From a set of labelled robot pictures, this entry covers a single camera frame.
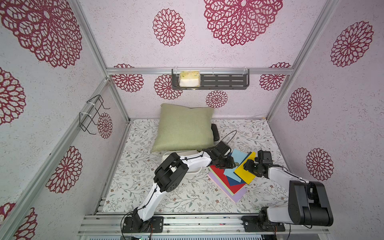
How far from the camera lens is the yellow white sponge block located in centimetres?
92

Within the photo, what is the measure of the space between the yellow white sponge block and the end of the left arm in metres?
0.41

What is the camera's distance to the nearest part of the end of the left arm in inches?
29.4
